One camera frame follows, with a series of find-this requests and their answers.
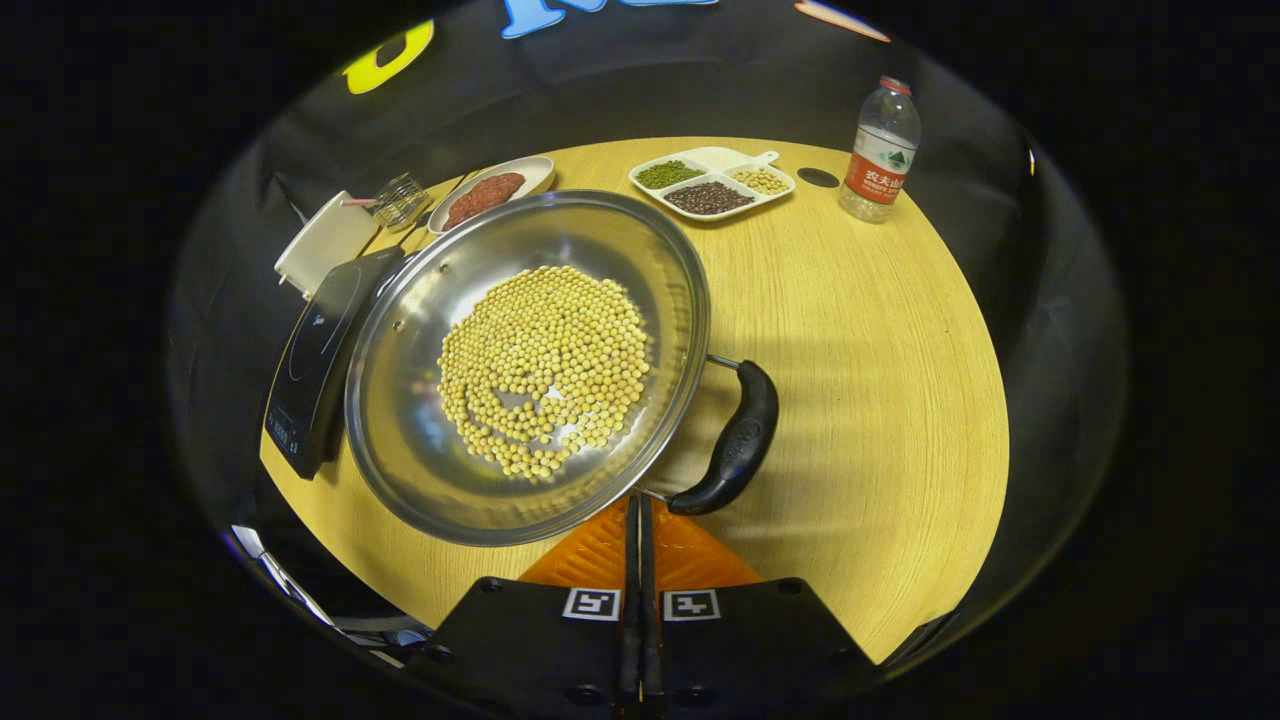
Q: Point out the black round table grommet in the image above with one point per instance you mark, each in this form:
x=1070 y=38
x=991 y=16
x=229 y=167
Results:
x=818 y=178

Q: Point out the brown meat slice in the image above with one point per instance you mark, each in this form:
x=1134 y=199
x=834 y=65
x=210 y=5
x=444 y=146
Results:
x=465 y=210
x=503 y=186

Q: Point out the heap of green mung beans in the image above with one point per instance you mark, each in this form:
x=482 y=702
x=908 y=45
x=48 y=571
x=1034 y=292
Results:
x=670 y=174

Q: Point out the layer of yellow soybeans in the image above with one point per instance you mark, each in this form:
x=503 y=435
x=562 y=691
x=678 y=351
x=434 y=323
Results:
x=545 y=370

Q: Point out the white divided dish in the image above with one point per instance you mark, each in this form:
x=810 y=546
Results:
x=712 y=157

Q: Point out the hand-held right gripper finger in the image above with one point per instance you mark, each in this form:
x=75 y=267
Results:
x=650 y=640
x=631 y=640

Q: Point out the clear water bottle red label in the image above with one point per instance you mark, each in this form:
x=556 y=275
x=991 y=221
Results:
x=880 y=150

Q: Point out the red white striped straw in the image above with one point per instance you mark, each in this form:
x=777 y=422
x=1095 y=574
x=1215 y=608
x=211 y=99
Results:
x=360 y=202

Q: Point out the black induction cooktop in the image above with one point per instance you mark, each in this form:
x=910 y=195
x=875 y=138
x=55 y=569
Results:
x=310 y=370

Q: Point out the small heap of pale soybeans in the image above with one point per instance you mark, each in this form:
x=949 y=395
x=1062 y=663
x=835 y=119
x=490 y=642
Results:
x=760 y=181

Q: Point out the round white plate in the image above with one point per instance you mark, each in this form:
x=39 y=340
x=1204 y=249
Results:
x=535 y=170

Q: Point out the heap of dark red beans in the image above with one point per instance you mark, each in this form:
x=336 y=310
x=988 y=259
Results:
x=708 y=198

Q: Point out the white toaster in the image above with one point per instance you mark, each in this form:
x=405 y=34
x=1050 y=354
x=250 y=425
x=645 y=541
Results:
x=325 y=240

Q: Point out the black backdrop cloth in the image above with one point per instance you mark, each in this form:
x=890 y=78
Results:
x=600 y=90

